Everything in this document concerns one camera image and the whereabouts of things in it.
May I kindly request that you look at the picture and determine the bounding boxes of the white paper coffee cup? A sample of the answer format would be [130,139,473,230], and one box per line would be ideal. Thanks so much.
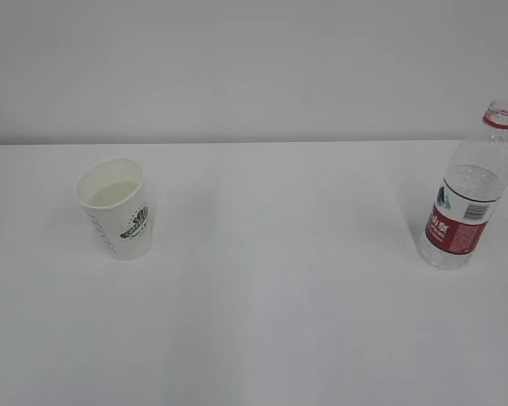
[74,158,152,261]

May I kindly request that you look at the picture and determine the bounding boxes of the clear red-label water bottle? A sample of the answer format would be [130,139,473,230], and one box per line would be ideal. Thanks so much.
[417,101,508,270]

